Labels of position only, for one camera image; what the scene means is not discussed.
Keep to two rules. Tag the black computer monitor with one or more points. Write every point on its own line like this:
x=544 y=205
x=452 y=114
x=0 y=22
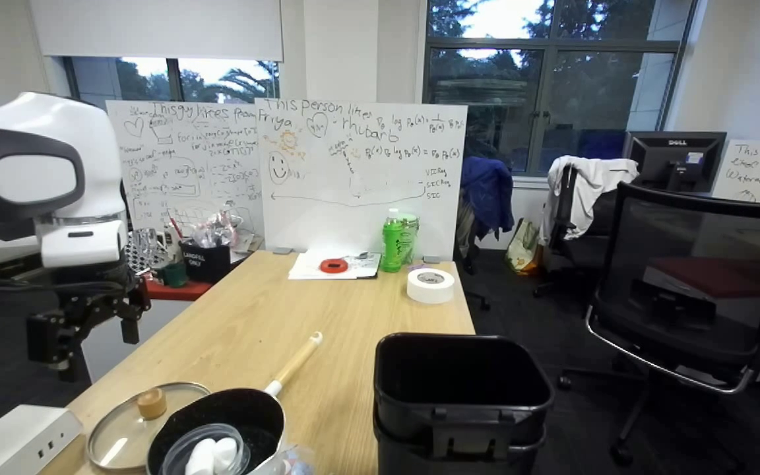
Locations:
x=673 y=160

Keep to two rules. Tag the clear bag of trash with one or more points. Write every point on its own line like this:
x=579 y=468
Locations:
x=218 y=230

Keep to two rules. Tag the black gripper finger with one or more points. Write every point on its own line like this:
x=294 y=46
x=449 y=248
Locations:
x=50 y=339
x=129 y=319

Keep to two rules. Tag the white control box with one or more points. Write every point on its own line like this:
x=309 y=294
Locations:
x=10 y=444

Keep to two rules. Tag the white tape roll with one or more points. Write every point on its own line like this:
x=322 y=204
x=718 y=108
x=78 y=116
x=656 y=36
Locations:
x=431 y=296

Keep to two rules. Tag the empty black plastic bin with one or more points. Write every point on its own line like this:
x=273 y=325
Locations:
x=459 y=438

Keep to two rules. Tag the small whiteboard with writing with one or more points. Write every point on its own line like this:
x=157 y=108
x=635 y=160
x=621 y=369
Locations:
x=757 y=180

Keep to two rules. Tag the glass lid with wooden knob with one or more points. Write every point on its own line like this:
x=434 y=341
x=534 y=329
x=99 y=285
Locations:
x=119 y=436

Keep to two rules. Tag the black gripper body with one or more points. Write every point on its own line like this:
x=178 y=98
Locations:
x=90 y=285

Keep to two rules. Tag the red tape roll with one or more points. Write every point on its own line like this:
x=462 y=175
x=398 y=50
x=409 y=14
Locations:
x=332 y=269

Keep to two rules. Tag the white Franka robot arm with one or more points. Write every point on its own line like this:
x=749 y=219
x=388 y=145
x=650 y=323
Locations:
x=54 y=139

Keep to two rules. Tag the whiteboard with dense writing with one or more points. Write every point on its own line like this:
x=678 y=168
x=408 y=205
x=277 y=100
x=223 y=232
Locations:
x=185 y=158

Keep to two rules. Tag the beige tote bag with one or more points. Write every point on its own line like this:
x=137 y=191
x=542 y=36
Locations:
x=526 y=245

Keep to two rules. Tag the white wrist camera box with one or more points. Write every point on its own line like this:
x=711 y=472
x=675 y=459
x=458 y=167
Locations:
x=80 y=242

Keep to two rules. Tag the small black landfill bin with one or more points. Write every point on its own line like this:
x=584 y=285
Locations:
x=208 y=265

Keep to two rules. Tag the whiteboard with smiley drawing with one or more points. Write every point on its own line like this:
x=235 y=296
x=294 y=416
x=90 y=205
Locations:
x=355 y=219

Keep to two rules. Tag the dark blue jacket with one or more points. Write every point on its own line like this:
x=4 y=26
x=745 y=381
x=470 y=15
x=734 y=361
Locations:
x=487 y=193

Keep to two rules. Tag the white jacket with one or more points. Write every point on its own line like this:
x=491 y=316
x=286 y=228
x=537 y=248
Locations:
x=587 y=186

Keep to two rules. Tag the clear bluish plastic bag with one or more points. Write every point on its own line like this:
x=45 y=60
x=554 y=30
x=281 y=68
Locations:
x=288 y=465

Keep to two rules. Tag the white roller blind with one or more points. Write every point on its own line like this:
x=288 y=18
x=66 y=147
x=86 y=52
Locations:
x=152 y=30

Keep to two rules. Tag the white cutting board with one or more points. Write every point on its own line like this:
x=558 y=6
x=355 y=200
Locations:
x=305 y=266

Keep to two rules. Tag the white cup inside pot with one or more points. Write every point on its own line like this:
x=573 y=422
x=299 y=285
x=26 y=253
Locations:
x=212 y=456

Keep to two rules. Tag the dark green cup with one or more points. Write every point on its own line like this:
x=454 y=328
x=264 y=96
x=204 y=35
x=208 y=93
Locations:
x=171 y=274

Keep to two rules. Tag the black mesh office chair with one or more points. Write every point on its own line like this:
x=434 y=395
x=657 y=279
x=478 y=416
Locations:
x=686 y=265

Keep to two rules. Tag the green plastic bottle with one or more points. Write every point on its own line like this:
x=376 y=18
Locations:
x=397 y=241

